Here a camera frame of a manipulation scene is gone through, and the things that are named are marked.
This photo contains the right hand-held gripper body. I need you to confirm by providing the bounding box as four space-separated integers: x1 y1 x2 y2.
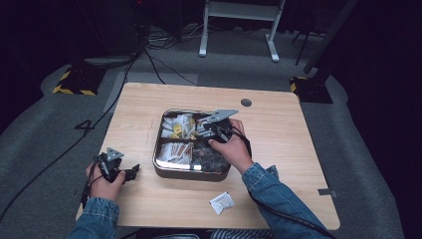
203 109 239 143

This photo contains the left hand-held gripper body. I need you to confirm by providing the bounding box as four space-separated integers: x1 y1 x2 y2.
98 147 127 184

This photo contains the square metal compartment tray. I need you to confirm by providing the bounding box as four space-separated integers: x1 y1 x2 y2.
152 109 232 182

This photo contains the person's right hand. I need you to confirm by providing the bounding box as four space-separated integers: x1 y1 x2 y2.
208 119 255 175

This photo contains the person's left hand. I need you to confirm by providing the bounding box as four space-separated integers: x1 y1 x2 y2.
85 162 127 202

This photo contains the pile of white yellow sachets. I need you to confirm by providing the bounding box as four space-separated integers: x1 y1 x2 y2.
160 113 197 140

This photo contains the pile of dark packets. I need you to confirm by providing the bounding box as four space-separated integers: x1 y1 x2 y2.
193 144 231 173

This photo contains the white sachet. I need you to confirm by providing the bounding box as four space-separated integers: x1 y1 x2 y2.
209 190 236 216

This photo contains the black stand with hazard-striped base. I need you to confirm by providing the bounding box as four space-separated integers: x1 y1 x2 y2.
289 0 360 105
52 65 107 97

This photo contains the person's striped clothing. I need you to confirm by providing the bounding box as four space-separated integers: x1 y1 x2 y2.
210 228 277 239

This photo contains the black tripod stand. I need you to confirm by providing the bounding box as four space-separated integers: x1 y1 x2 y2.
291 28 321 67

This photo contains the white metal stand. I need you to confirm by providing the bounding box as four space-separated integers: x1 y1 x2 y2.
198 0 287 64

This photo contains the grey tape strip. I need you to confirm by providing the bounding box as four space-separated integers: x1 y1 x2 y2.
316 187 338 198

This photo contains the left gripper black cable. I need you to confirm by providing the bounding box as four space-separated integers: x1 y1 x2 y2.
81 154 105 208

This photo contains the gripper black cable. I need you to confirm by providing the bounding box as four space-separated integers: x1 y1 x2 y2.
81 154 105 208
228 126 336 239

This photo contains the long black floor cable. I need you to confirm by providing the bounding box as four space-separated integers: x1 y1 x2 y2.
0 49 147 223

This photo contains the thin black floor cable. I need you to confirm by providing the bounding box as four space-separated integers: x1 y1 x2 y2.
142 48 199 87

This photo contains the bundle of floor cables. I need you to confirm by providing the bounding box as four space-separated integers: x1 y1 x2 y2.
145 23 213 51

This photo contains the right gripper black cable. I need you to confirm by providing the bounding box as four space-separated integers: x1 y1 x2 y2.
228 126 336 239

